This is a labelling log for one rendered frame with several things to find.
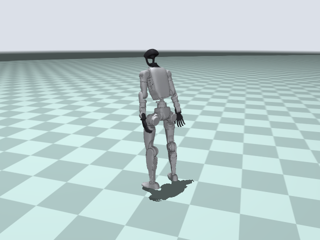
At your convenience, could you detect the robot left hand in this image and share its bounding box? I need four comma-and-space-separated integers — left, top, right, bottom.
140, 113, 152, 133

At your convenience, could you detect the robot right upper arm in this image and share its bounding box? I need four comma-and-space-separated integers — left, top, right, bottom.
166, 69, 176, 96

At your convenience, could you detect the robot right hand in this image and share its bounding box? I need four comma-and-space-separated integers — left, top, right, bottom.
174, 109, 185, 127

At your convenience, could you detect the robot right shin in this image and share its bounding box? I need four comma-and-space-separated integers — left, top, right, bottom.
168, 142, 177, 175

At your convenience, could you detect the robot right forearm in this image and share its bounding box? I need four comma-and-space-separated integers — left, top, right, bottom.
171, 92, 181, 113

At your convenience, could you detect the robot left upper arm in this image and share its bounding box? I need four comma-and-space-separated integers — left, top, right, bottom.
139, 69, 150, 99

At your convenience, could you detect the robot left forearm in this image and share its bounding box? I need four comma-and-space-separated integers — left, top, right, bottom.
138, 91, 147, 119

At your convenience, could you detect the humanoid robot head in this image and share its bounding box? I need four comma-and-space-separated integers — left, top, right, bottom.
144, 49, 161, 68

